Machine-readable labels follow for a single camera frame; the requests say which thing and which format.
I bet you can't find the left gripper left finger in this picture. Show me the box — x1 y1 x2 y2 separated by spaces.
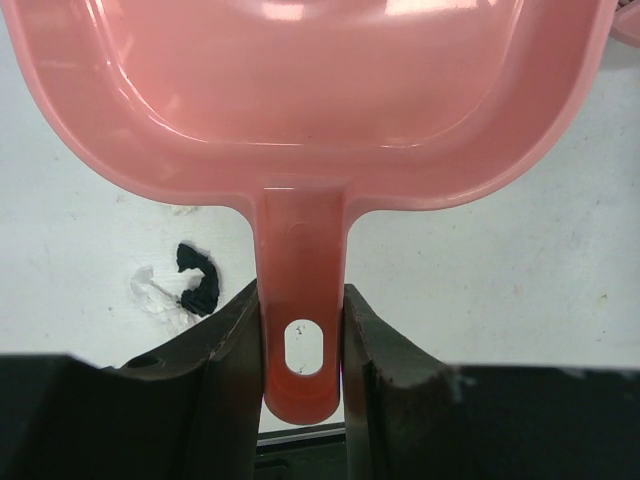
1 284 263 479

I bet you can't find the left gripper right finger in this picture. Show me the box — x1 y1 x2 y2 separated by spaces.
342 286 639 479

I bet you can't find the pink dustpan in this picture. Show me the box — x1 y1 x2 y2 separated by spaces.
1 1 616 425

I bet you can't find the pink hand brush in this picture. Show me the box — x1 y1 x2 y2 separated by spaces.
610 0 640 48

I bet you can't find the black paper scrap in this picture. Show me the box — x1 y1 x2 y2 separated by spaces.
176 242 220 317

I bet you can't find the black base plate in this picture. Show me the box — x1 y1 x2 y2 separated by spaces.
254 422 348 480

